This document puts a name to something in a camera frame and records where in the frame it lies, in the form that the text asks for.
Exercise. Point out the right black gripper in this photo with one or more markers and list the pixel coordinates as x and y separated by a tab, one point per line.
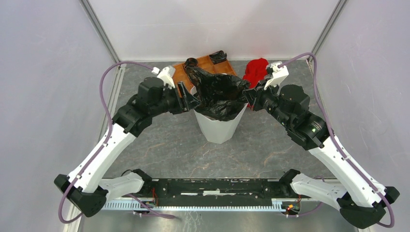
257	94

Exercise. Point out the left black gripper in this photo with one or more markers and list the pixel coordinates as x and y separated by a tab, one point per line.
187	104

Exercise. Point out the black trash bag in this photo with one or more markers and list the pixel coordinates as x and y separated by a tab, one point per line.
221	97

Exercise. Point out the white plastic trash bin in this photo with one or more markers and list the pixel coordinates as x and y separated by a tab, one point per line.
216	131

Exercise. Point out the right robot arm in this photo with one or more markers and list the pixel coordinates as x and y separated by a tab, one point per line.
360	199

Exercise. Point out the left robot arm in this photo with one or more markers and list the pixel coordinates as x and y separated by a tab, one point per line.
85	187

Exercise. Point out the orange compartment tray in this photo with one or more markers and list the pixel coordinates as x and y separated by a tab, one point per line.
191	76

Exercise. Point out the red cloth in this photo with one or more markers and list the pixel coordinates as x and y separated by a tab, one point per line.
255	71

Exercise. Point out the rolled black bag left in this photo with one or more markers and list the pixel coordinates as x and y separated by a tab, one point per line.
190	63

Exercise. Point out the rolled black bag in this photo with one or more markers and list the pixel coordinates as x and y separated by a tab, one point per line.
190	63
218	57

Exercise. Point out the rolled black bag back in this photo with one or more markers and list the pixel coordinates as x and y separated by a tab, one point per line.
218	57

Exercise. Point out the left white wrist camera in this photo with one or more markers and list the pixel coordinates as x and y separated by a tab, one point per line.
166	75

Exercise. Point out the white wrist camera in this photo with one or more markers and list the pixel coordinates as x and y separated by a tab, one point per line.
166	75
276	74

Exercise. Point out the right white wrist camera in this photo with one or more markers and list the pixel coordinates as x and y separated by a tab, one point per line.
276	74

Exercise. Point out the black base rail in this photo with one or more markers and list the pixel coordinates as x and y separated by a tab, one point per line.
227	192

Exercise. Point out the right aluminium corner post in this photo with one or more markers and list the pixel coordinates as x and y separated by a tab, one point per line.
337	11

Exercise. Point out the aluminium corner post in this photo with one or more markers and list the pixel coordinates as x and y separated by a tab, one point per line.
100	30
337	11

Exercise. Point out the left aluminium corner post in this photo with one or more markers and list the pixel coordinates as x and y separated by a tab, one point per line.
100	30

